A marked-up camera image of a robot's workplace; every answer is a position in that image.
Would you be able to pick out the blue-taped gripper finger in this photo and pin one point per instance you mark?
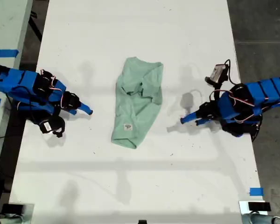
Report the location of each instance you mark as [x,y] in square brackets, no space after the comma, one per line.
[199,122]
[72,112]
[86,108]
[189,117]

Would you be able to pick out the pale green T-shirt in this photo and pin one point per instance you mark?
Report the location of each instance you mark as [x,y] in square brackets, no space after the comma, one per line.
[135,112]

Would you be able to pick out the blue and black arm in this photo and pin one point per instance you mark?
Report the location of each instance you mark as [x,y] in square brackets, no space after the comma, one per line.
[263,91]
[23,81]

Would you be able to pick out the long blue tape strip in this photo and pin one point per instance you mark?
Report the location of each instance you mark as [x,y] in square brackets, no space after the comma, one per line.
[4,53]

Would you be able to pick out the blue tape patch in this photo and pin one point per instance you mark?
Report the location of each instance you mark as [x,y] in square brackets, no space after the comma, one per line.
[256,191]

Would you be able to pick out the white mounting plate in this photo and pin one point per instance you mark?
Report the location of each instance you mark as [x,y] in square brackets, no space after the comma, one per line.
[243,206]

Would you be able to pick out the small black box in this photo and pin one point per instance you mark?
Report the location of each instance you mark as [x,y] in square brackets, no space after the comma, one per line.
[259,206]
[12,208]

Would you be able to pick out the small black device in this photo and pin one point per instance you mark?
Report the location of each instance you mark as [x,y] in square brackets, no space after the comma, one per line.
[142,222]

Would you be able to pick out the black camera box white label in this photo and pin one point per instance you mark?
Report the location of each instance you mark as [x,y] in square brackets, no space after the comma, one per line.
[46,126]

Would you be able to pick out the grey and black camera box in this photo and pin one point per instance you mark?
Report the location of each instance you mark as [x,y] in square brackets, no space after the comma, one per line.
[217,72]

